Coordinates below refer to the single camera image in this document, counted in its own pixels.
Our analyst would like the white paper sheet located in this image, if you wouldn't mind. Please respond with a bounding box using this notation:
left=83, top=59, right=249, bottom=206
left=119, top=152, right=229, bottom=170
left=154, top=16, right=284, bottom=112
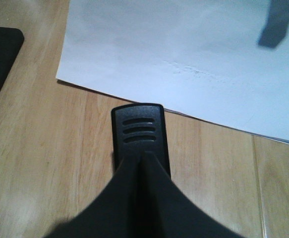
left=57, top=0, right=289, bottom=143

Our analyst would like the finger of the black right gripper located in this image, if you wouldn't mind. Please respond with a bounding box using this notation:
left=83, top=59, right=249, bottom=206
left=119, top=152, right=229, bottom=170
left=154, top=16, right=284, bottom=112
left=257, top=0, right=289, bottom=49

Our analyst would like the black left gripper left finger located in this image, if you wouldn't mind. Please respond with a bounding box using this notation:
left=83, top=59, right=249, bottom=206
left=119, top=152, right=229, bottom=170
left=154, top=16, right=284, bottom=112
left=47, top=152, right=144, bottom=238

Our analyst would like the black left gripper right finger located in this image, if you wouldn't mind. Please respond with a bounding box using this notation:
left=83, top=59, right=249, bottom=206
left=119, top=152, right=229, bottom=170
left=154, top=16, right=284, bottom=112
left=140, top=152, right=242, bottom=238

